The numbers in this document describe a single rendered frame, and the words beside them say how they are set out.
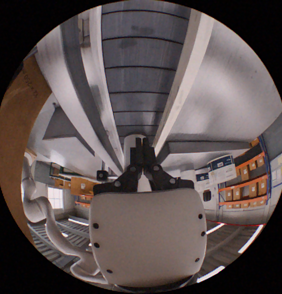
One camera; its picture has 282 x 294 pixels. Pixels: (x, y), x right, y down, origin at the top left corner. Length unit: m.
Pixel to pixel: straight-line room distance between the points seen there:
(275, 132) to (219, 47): 4.29
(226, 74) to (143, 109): 0.19
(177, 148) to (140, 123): 0.23
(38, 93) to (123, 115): 0.16
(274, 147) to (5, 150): 4.58
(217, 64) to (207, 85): 0.06
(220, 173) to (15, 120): 0.74
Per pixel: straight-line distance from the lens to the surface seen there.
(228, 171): 0.65
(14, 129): 0.16
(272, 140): 4.45
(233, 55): 0.24
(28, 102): 0.18
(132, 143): 0.20
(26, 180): 0.71
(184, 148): 0.40
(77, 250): 0.54
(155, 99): 0.15
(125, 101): 0.15
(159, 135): 0.17
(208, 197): 0.96
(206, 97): 0.25
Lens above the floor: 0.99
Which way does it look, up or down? 24 degrees down
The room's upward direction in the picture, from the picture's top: 177 degrees clockwise
